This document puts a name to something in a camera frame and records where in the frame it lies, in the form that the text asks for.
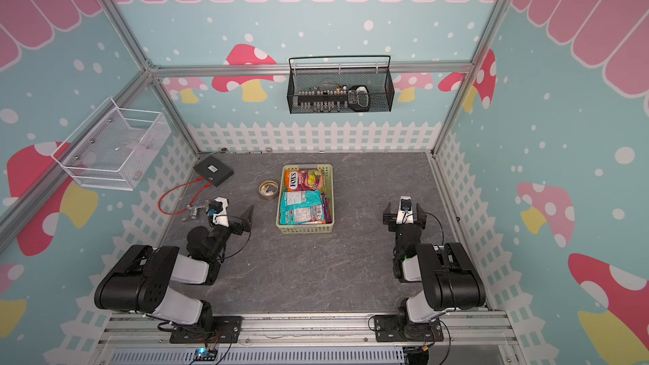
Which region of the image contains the teal candy bag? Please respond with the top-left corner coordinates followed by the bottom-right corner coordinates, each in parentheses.
top-left (279, 190), bottom-right (326, 226)

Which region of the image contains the yellow Fox's fruits bag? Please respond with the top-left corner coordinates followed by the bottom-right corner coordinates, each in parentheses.
top-left (284, 169), bottom-right (325, 192)

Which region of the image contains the purple candy bag back side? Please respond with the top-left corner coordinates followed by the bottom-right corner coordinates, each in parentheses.
top-left (321, 194), bottom-right (332, 224)

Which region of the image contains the green plastic basket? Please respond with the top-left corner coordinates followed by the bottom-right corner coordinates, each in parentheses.
top-left (275, 163), bottom-right (336, 234)

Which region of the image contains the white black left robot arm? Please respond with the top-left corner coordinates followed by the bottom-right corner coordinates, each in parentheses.
top-left (94, 201), bottom-right (255, 334)

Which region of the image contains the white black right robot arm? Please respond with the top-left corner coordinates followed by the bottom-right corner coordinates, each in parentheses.
top-left (382, 196), bottom-right (487, 329)

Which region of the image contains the brown tape roll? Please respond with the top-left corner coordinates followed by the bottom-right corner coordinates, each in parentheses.
top-left (258, 180), bottom-right (281, 200)

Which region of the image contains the metal clamp fitting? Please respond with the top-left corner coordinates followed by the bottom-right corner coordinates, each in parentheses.
top-left (182, 202), bottom-right (209, 221)

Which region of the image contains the black network box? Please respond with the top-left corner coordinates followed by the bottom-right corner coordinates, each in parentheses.
top-left (194, 155), bottom-right (234, 187)

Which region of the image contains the green lit circuit board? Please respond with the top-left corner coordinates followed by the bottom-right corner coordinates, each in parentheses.
top-left (192, 348), bottom-right (218, 363)

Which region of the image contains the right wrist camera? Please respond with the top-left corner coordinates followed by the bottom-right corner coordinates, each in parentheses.
top-left (396, 196), bottom-right (414, 225)

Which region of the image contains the red cable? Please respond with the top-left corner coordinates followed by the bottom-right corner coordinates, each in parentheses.
top-left (157, 176), bottom-right (214, 216)

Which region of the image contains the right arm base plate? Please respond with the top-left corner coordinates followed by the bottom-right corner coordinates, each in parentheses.
top-left (368, 314), bottom-right (444, 345)

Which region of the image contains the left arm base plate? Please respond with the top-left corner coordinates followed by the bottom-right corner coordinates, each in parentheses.
top-left (169, 316), bottom-right (243, 344)

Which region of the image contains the white wire wall basket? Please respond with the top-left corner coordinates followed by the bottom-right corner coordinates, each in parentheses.
top-left (51, 98), bottom-right (172, 191)

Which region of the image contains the aluminium front rail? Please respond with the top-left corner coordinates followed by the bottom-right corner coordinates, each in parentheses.
top-left (97, 310), bottom-right (518, 349)

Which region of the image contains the black wire wall basket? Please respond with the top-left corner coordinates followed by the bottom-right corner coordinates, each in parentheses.
top-left (287, 55), bottom-right (395, 114)

